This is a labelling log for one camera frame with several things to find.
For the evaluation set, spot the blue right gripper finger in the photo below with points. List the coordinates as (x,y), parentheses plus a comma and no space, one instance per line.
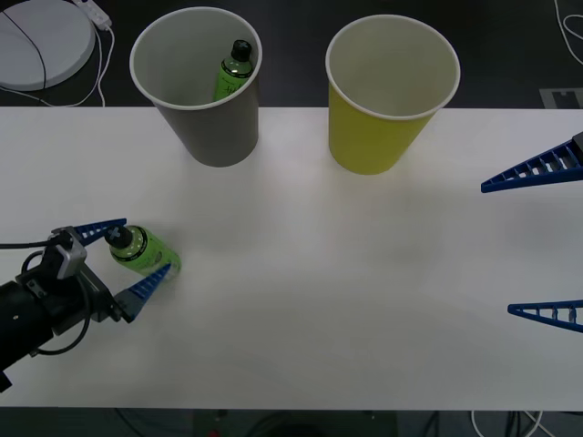
(524,309)
(524,179)

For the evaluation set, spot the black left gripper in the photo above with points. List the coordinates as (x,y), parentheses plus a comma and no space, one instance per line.
(98,300)

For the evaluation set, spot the green bottle with black cap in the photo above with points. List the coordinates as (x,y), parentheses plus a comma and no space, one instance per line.
(232,73)
(141,250)

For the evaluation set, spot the dark robot base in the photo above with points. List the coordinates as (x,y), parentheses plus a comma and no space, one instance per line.
(291,425)

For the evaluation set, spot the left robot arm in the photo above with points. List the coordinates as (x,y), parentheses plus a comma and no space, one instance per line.
(18,318)

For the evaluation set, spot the grey floor outlet plate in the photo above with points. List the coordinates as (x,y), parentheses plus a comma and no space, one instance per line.
(565,98)

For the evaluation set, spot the grey plastic waste bin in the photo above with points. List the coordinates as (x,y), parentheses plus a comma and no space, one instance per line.
(218,136)

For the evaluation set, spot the yellow-green plastic waste bin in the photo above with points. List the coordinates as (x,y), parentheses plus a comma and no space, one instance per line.
(364,136)

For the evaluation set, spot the white round disc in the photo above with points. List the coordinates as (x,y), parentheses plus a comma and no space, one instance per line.
(64,41)

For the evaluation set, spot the white power strip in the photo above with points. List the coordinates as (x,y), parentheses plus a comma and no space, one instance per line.
(96,11)

